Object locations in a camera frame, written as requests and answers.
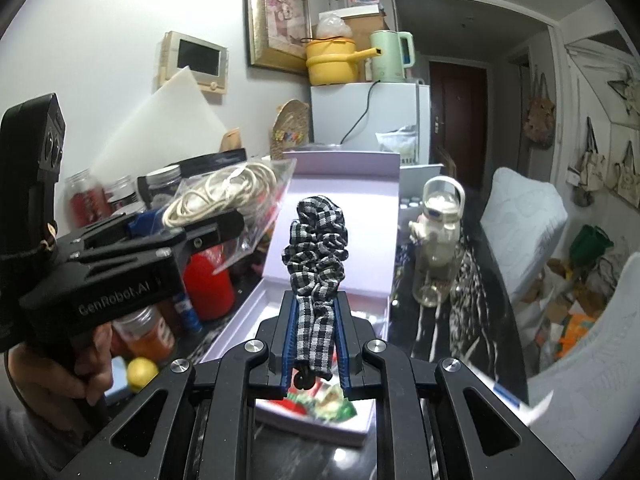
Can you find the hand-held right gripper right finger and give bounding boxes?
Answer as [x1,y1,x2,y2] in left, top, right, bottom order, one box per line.
[334,292,576,480]

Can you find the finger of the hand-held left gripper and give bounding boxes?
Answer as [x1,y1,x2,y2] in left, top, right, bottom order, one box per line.
[80,209,247,252]
[82,232,222,276]

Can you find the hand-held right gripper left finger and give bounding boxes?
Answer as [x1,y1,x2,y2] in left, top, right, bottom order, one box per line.
[60,290,306,480]

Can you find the bagged cream cord coil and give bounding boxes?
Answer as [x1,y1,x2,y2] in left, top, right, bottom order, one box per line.
[162,157,298,276]

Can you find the long red green snack packet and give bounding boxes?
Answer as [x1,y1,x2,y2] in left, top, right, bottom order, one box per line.
[295,382,357,418]

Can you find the black white checked scrunchie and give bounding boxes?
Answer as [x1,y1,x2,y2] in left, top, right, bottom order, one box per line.
[281,195,351,391]

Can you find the lavender gift box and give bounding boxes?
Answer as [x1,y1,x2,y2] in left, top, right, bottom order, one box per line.
[197,152,401,448]

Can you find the person's left forearm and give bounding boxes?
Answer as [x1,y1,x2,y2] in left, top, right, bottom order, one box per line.
[0,400,108,480]

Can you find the person's left hand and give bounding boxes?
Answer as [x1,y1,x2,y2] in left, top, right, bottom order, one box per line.
[5,310,122,413]

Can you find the red canister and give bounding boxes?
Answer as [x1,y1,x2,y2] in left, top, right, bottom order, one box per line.
[184,250,236,321]

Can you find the black pouch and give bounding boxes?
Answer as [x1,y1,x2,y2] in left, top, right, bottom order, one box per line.
[180,149,248,173]

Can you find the blue tablet tube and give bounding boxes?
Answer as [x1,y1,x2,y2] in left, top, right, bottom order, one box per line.
[175,292,203,336]

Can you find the clear jar orange contents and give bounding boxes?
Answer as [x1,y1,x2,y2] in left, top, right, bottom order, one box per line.
[112,305,176,361]

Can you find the red label jar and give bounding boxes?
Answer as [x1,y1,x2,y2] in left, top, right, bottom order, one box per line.
[65,170,107,231]

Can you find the clear glass goblet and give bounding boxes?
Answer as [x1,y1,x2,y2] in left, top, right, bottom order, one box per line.
[412,255,453,307]

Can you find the white board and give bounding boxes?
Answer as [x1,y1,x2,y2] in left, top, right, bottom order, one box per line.
[90,66,228,186]

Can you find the yellow lemon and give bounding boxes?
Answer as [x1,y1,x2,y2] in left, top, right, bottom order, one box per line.
[126,357,160,393]

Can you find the woven fan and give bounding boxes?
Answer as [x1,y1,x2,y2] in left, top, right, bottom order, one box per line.
[270,100,311,161]

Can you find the clear water bottle white lid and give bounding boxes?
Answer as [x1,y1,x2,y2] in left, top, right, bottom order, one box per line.
[409,176,466,267]

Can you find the white plastic bag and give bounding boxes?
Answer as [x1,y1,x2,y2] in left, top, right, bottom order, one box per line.
[376,127,418,166]

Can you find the yellow pot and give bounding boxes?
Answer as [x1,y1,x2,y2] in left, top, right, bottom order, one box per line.
[305,37,383,86]

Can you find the white chair cushion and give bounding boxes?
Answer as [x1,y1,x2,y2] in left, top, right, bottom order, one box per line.
[480,167,568,306]

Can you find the gold framed picture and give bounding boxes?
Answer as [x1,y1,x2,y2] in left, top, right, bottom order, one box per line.
[244,0,312,77]

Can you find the white fridge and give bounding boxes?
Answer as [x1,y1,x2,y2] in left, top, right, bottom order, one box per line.
[309,81,432,166]

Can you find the clear bag on pot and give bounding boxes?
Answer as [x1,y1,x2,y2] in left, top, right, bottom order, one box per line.
[317,11,356,40]

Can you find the brown wooden door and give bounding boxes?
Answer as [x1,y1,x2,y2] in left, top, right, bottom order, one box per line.
[429,60,488,193]

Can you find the light green electric kettle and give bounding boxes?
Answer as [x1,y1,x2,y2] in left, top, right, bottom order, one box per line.
[369,30,416,83]

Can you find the cardboard box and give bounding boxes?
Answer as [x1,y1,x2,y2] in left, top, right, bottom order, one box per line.
[345,15,391,56]

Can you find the green bag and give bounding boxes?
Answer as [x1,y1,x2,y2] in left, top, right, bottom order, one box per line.
[570,225,615,271]

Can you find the beige tote bag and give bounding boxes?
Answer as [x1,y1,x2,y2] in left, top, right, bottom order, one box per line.
[607,140,640,208]
[567,117,608,206]
[524,72,556,150]

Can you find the white star decoration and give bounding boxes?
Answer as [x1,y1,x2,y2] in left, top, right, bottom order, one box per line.
[607,62,640,116]

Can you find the beige wall intercom panel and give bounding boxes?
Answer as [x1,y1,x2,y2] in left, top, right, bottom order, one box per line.
[160,31,230,95]

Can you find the black power cable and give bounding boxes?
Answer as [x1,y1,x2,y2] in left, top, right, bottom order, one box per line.
[340,80,381,147]

